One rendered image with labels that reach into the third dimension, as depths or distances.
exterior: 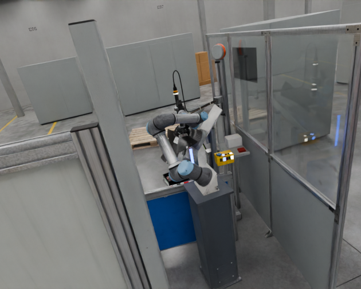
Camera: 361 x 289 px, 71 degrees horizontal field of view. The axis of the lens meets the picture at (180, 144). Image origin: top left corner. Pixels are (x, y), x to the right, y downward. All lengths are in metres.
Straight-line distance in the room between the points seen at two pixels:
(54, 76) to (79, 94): 0.94
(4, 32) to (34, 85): 5.72
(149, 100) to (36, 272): 7.45
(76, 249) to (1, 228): 0.19
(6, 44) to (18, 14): 1.48
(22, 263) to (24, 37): 14.21
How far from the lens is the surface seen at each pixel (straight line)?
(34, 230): 0.78
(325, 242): 2.13
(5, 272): 0.90
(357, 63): 1.47
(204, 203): 1.90
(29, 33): 14.79
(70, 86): 9.51
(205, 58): 10.59
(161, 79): 8.08
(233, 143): 2.89
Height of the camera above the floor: 2.15
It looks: 24 degrees down
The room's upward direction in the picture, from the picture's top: 10 degrees counter-clockwise
